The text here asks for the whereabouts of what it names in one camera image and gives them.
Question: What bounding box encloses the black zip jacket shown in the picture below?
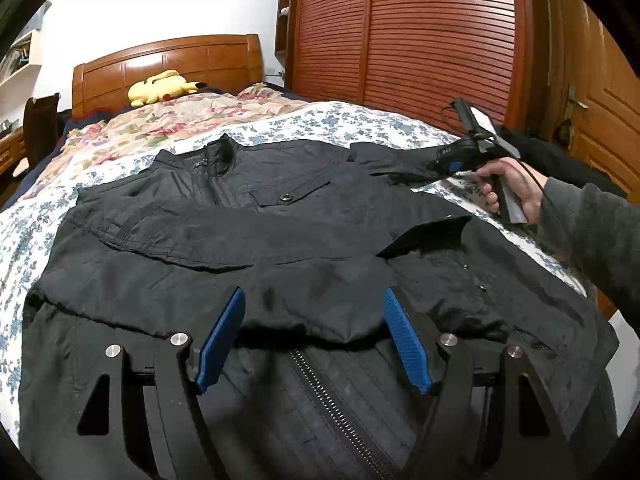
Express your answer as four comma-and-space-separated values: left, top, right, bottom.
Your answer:
20, 136, 617, 479

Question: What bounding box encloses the grey sleeved right forearm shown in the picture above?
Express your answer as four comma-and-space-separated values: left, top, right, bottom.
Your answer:
539, 178, 639, 330

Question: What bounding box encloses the person's right hand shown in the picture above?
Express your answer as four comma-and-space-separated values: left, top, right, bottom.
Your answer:
476, 157, 548, 224

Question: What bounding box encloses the wooden room door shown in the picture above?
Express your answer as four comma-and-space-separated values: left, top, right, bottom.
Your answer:
540, 0, 640, 319

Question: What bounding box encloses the brown louvered wardrobe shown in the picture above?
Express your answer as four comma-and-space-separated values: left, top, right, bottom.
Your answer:
276, 0, 548, 129

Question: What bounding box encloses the blue floral bed quilt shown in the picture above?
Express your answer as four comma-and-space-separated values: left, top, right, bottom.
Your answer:
0, 100, 587, 444

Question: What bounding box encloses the floral pillow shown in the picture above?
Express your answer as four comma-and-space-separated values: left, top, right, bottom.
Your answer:
236, 82, 284, 100

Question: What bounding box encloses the pink floral blanket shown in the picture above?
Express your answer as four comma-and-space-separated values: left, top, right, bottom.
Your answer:
23, 92, 307, 200

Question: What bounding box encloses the yellow Pikachu plush toy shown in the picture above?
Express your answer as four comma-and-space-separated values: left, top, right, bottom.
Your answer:
128, 70, 206, 108

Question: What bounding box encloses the wooden bed headboard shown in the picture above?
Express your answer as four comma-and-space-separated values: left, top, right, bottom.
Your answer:
72, 34, 264, 118

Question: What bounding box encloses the dark wooden chair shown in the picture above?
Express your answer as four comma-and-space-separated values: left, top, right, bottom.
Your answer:
12, 93, 60, 178

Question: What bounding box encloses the wooden desk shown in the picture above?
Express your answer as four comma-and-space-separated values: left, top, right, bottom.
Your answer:
0, 127, 26, 174

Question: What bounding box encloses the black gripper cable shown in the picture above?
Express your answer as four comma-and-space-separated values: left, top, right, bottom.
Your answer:
439, 102, 576, 241

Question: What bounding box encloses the metal door handle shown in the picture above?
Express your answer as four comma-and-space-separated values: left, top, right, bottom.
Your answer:
563, 84, 589, 122

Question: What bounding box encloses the white wall shelf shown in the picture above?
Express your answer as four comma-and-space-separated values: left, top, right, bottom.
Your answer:
1, 0, 52, 86

